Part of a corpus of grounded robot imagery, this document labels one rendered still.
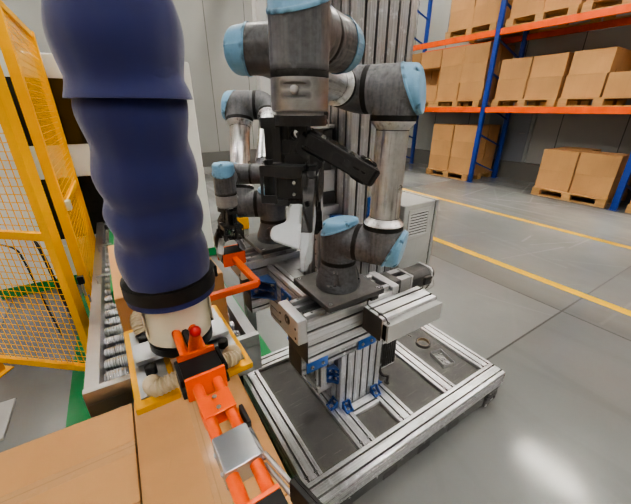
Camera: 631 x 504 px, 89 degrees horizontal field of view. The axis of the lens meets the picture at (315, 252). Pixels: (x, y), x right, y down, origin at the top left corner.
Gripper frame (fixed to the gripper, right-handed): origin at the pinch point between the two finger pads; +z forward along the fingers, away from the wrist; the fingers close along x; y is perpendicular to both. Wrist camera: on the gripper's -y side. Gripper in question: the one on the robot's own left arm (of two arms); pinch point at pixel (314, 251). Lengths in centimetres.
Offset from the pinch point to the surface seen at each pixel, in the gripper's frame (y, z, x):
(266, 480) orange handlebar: 5.2, 31.0, 16.8
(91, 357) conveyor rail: 104, 78, -49
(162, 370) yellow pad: 42, 42, -13
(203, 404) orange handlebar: 20.5, 30.5, 5.4
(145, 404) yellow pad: 40, 43, -3
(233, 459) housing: 11.1, 30.4, 14.8
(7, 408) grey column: 185, 137, -62
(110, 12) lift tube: 36, -35, -13
